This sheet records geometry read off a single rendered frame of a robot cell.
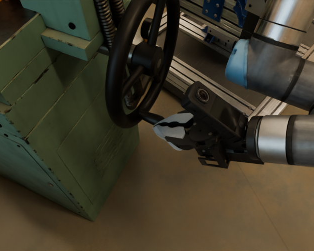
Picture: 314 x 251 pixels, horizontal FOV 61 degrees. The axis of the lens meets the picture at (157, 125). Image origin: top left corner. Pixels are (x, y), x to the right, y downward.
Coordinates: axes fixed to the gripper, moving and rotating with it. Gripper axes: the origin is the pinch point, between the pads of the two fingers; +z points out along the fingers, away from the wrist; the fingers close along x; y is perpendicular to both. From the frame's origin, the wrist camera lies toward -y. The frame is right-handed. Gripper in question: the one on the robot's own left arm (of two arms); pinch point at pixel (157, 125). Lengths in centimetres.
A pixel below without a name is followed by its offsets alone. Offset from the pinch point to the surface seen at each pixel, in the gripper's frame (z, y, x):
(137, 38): 24.9, -1.5, 34.1
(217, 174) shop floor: 21, 72, 30
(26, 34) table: 12.7, -25.1, -1.7
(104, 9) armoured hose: 1.9, -22.1, 6.6
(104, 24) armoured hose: 3.5, -19.8, 6.3
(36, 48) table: 14.5, -22.1, -1.0
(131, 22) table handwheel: -5.6, -20.4, 2.6
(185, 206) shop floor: 28, 68, 10
